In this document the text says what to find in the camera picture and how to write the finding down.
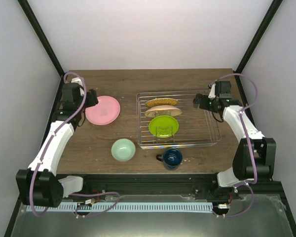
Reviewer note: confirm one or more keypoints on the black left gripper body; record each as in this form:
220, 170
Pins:
92, 100

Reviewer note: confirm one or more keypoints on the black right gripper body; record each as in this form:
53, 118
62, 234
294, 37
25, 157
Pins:
204, 105

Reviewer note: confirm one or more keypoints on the plain pink plate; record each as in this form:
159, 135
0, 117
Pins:
105, 112

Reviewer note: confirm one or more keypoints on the woven bamboo-pattern plate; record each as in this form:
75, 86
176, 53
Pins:
161, 102

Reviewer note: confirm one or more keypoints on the chrome wire dish rack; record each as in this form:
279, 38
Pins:
196, 127

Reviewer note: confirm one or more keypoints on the lime green plate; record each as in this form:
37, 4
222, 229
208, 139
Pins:
163, 126

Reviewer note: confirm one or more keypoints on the pink plate with bird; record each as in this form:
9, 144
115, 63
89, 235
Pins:
164, 110

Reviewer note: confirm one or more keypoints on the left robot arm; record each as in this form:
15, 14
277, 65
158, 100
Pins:
38, 184

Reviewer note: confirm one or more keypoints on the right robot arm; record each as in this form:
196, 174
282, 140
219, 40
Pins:
255, 156

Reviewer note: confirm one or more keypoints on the mint green bowl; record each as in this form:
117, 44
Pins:
123, 149

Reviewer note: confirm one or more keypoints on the dark blue mug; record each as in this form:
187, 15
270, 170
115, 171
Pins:
171, 158

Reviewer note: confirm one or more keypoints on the light blue slotted strip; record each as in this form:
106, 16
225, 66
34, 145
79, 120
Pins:
189, 207

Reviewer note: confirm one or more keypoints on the metal front panel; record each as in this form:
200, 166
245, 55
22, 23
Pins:
258, 216

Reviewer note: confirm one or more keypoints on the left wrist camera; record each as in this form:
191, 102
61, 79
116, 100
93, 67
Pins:
72, 94

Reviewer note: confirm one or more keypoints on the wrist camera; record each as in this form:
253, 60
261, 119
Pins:
220, 89
72, 94

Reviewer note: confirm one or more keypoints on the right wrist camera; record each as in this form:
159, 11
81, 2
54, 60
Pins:
220, 89

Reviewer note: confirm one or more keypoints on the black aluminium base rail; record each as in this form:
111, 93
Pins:
201, 186

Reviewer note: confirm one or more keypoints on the left black frame post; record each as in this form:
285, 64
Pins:
41, 36

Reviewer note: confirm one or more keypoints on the black frame post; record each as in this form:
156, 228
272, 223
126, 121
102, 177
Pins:
275, 4
41, 36

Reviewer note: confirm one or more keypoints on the right black frame post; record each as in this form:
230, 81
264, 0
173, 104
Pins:
275, 4

